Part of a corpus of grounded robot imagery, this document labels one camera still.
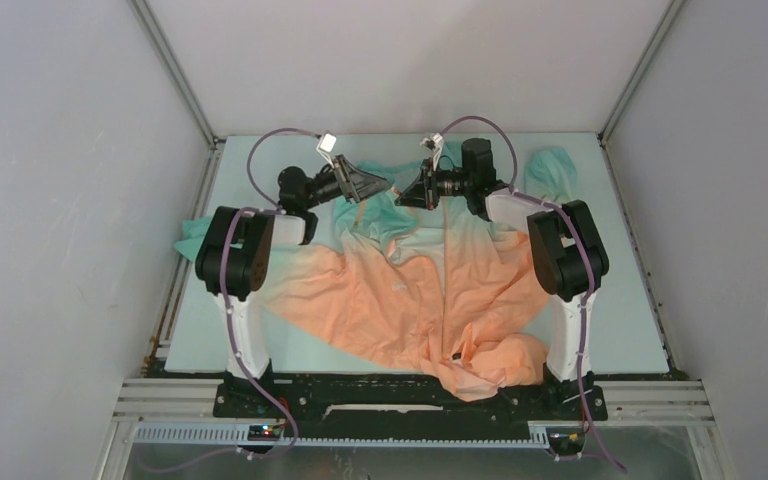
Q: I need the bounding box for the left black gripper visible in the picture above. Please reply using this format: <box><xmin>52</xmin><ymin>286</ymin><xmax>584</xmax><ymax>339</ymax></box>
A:
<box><xmin>302</xmin><ymin>155</ymin><xmax>389</xmax><ymax>210</ymax></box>

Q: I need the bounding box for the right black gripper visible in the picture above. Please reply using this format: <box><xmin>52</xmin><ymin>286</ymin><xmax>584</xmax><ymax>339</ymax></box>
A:
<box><xmin>395</xmin><ymin>158</ymin><xmax>473</xmax><ymax>212</ymax></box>

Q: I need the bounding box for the teal and orange jacket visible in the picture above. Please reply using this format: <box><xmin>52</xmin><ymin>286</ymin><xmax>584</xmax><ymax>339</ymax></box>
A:
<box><xmin>175</xmin><ymin>161</ymin><xmax>551</xmax><ymax>401</ymax></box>

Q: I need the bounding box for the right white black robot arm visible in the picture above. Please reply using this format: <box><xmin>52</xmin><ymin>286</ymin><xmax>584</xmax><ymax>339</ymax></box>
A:
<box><xmin>396</xmin><ymin>134</ymin><xmax>610</xmax><ymax>418</ymax></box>

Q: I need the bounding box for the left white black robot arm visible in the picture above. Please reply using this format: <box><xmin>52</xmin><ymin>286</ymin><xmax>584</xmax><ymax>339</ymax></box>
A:
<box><xmin>195</xmin><ymin>155</ymin><xmax>391</xmax><ymax>417</ymax></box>

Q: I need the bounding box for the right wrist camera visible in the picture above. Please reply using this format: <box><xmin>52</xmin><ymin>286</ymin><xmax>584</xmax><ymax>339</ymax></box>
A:
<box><xmin>421</xmin><ymin>133</ymin><xmax>445</xmax><ymax>170</ymax></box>

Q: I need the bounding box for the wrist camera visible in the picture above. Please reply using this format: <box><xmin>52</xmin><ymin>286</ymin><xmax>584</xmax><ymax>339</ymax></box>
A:
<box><xmin>421</xmin><ymin>133</ymin><xmax>445</xmax><ymax>170</ymax></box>
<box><xmin>316</xmin><ymin>132</ymin><xmax>336</xmax><ymax>165</ymax></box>

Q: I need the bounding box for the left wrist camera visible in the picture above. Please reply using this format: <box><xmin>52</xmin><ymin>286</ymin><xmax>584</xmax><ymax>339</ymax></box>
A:
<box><xmin>316</xmin><ymin>132</ymin><xmax>336</xmax><ymax>165</ymax></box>

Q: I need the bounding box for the grey slotted cable duct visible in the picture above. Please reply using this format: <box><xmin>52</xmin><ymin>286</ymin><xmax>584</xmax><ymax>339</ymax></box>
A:
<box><xmin>133</xmin><ymin>423</ymin><xmax>549</xmax><ymax>449</ymax></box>

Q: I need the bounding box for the aluminium frame rail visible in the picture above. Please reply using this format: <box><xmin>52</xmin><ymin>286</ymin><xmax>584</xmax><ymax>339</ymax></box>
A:
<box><xmin>97</xmin><ymin>371</ymin><xmax>734</xmax><ymax>479</ymax></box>

